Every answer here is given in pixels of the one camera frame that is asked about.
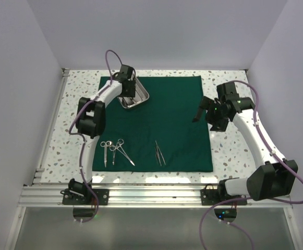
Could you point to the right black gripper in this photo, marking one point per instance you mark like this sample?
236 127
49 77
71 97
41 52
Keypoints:
217 125

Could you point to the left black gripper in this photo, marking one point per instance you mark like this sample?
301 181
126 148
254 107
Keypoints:
132 92

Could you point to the stainless steel instrument tray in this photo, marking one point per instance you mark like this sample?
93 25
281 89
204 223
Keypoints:
141 96

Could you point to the dark green surgical cloth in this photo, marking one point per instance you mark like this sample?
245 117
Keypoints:
166 117

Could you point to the long steel curved forceps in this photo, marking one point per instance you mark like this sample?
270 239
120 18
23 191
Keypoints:
119 146

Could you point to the steel tweezers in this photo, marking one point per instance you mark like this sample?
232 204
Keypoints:
159 156

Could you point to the steel surgical scissors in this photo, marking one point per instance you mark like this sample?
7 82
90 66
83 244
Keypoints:
105 145

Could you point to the small steel hemostat clamp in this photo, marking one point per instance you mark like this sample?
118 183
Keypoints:
113 150

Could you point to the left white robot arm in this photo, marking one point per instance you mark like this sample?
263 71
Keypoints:
90 121

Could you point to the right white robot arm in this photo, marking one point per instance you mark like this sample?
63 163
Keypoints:
274 174

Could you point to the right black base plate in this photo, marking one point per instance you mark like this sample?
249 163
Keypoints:
212 194

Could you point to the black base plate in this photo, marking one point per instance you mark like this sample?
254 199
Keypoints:
70 198
212 194

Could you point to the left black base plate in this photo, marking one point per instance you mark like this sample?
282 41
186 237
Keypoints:
70 198

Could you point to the aluminium rail frame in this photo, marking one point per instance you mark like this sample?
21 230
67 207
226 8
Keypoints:
145 210

